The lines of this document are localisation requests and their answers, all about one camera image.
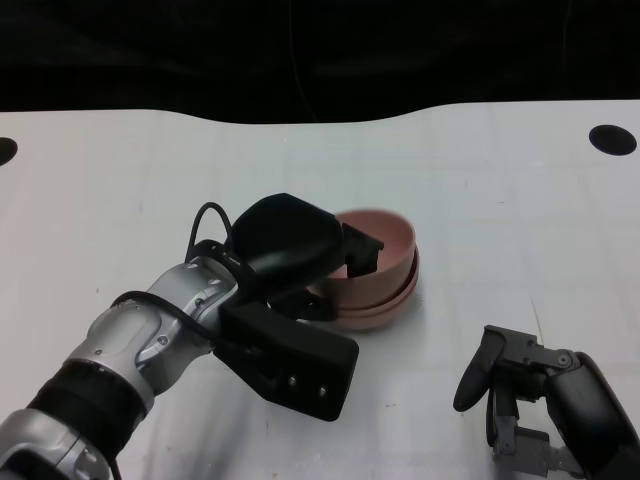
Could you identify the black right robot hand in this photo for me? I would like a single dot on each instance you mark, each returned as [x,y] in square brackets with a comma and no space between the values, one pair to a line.
[580,400]

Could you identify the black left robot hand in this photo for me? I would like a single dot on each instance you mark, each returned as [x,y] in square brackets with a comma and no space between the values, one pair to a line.
[285,235]

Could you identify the pink plastic bowl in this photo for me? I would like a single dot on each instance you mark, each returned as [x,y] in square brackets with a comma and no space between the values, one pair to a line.
[396,300]
[390,235]
[380,322]

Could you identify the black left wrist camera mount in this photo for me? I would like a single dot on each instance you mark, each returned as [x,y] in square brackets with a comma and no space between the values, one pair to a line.
[300,360]

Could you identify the black backdrop cloth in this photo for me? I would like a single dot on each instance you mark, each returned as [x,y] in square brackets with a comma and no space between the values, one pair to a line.
[150,50]

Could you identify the black round table grommet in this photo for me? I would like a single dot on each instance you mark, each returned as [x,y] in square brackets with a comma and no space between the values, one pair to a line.
[612,140]
[6,151]

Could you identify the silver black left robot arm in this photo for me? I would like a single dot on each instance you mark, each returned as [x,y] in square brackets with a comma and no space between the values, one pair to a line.
[125,340]

